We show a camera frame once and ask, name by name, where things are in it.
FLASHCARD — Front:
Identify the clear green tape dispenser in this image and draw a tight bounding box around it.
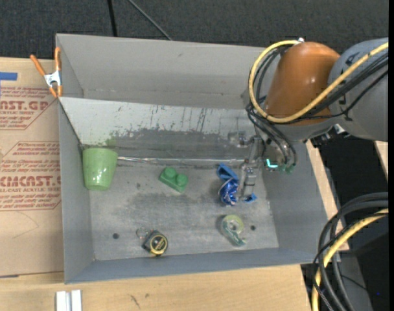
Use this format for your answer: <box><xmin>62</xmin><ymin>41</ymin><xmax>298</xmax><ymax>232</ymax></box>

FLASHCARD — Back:
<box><xmin>220</xmin><ymin>214</ymin><xmax>248</xmax><ymax>248</ymax></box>

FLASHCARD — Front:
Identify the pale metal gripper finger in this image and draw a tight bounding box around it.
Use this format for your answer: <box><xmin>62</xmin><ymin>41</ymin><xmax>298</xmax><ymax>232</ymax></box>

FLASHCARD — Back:
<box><xmin>246</xmin><ymin>166</ymin><xmax>258</xmax><ymax>203</ymax></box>
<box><xmin>237</xmin><ymin>167</ymin><xmax>247</xmax><ymax>201</ymax></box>

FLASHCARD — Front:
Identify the green plastic cup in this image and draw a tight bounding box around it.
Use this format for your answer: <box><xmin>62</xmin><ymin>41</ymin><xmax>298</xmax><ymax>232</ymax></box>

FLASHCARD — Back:
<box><xmin>82</xmin><ymin>146</ymin><xmax>119</xmax><ymax>192</ymax></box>

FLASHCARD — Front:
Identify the grey metal bin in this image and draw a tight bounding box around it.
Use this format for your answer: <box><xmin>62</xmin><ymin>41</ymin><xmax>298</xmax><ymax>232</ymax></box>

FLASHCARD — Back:
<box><xmin>55</xmin><ymin>33</ymin><xmax>342</xmax><ymax>284</ymax></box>

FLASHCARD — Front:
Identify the green toy brick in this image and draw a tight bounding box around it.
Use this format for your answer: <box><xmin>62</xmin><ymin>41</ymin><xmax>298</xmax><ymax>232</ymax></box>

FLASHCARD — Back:
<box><xmin>158</xmin><ymin>167</ymin><xmax>189</xmax><ymax>193</ymax></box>

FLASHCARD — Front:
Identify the blue crumpled foil packet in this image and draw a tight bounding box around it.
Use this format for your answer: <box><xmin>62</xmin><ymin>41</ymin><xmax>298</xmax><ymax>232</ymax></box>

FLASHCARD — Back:
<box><xmin>216</xmin><ymin>163</ymin><xmax>258</xmax><ymax>206</ymax></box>

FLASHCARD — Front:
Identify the brown cardboard board, red print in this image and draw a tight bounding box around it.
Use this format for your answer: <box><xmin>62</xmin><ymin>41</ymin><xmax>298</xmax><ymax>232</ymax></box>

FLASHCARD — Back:
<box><xmin>0</xmin><ymin>56</ymin><xmax>65</xmax><ymax>279</ymax></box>

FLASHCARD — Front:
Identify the black and yellow tape measure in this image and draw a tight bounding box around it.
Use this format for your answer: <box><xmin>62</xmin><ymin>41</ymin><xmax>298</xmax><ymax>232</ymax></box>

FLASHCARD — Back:
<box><xmin>135</xmin><ymin>227</ymin><xmax>169</xmax><ymax>257</ymax></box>

